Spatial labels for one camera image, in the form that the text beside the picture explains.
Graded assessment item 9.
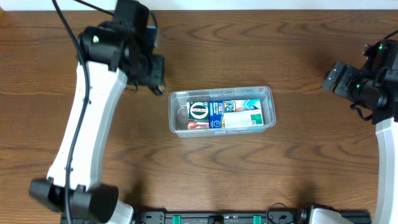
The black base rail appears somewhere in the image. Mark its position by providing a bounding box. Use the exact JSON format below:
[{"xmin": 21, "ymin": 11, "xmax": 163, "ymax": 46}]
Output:
[{"xmin": 60, "ymin": 210, "xmax": 373, "ymax": 224}]

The left black cable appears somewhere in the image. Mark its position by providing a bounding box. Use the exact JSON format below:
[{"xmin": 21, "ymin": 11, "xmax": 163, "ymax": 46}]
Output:
[{"xmin": 51, "ymin": 0, "xmax": 116, "ymax": 224}]

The dark green small box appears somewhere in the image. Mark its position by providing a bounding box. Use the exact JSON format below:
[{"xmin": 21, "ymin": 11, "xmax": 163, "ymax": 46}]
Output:
[{"xmin": 188, "ymin": 101, "xmax": 209, "ymax": 122}]

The red Panadol box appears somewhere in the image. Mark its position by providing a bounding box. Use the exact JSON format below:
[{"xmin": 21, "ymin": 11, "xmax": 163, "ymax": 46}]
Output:
[{"xmin": 187, "ymin": 116, "xmax": 210, "ymax": 129}]

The blue Kool Fever box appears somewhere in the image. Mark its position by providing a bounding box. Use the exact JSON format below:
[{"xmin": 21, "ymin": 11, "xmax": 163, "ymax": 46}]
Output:
[{"xmin": 209, "ymin": 99, "xmax": 262, "ymax": 129}]

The clear plastic container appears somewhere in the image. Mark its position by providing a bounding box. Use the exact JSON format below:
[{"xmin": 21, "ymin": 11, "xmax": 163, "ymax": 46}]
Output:
[{"xmin": 169, "ymin": 86, "xmax": 276, "ymax": 138}]

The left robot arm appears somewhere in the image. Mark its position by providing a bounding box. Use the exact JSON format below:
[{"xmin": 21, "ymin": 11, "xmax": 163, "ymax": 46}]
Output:
[{"xmin": 29, "ymin": 0, "xmax": 165, "ymax": 223}]

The white blue Panadol box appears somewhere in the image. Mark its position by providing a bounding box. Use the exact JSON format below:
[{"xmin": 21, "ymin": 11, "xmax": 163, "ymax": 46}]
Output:
[{"xmin": 223, "ymin": 110, "xmax": 264, "ymax": 128}]

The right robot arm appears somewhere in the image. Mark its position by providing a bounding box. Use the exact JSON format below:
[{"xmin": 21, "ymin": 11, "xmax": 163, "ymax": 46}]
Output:
[{"xmin": 294, "ymin": 33, "xmax": 397, "ymax": 224}]

